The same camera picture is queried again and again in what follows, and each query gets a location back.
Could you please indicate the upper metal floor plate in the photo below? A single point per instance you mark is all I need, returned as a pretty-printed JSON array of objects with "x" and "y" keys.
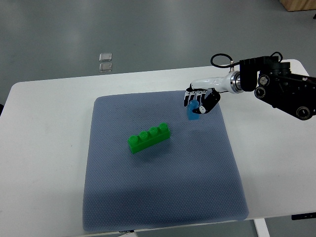
[{"x": 105, "y": 57}]

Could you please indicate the metal floor plate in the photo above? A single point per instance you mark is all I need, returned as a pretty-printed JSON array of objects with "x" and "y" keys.
[
  {"x": 105, "y": 57},
  {"x": 105, "y": 67}
]

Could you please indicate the white table leg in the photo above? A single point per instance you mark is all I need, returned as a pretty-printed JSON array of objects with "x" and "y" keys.
[{"x": 261, "y": 227}]

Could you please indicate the lower metal floor plate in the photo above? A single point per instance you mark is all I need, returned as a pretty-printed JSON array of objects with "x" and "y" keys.
[{"x": 105, "y": 67}]

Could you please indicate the wooden box corner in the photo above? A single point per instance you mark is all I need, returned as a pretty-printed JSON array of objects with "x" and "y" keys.
[{"x": 298, "y": 5}]

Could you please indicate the grey-blue foam mat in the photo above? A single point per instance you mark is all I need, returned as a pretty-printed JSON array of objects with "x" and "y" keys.
[{"x": 190, "y": 178}]

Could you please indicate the black table control panel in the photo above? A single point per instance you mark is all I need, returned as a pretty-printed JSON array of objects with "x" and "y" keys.
[{"x": 303, "y": 216}]

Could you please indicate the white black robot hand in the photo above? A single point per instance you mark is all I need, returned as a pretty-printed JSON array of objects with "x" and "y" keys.
[{"x": 207, "y": 92}]

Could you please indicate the blue toy block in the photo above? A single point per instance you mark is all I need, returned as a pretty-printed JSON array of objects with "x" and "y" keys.
[{"x": 190, "y": 107}]

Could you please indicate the green four-stud toy block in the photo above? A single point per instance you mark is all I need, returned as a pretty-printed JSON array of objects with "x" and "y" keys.
[{"x": 148, "y": 138}]

